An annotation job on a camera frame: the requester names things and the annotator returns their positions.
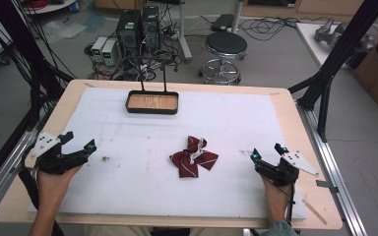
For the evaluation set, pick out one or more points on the black stand with wooden tray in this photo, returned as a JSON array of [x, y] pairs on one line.
[[152, 102]]

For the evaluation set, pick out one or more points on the person's right hand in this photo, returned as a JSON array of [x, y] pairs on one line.
[[275, 201]]

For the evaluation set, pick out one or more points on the black computer tower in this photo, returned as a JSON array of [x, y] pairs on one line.
[[151, 28], [128, 31]]

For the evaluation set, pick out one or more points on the grey metal bracket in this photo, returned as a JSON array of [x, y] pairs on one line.
[[327, 185]]

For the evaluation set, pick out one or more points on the person's left hand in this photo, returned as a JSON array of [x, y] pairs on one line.
[[54, 187]]

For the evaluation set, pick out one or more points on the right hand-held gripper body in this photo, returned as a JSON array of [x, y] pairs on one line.
[[283, 170]]

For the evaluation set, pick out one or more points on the dark red striped bow tie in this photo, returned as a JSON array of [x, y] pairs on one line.
[[193, 160]]

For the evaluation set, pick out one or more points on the aluminium rail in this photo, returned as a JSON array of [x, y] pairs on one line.
[[336, 170], [3, 170]]

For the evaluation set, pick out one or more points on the round white table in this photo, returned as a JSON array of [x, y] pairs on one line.
[[50, 6]]

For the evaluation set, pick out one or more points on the black metal frame stand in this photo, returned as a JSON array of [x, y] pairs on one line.
[[336, 55]]

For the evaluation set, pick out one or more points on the black flat box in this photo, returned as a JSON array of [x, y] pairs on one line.
[[222, 22]]

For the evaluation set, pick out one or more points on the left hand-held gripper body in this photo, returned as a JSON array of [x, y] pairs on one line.
[[54, 160]]

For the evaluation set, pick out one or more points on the white power supply unit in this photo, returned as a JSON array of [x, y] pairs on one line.
[[110, 52], [98, 47]]

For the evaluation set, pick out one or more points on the white side table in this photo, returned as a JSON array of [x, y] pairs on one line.
[[311, 41]]

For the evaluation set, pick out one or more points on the grey desk leg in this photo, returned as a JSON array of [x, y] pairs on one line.
[[184, 36]]

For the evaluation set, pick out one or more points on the thin wooden stick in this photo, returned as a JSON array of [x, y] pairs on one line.
[[315, 212]]

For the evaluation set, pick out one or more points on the black round stool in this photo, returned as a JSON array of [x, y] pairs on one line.
[[226, 44]]

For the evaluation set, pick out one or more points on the white foam mat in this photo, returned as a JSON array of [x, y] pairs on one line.
[[134, 183]]

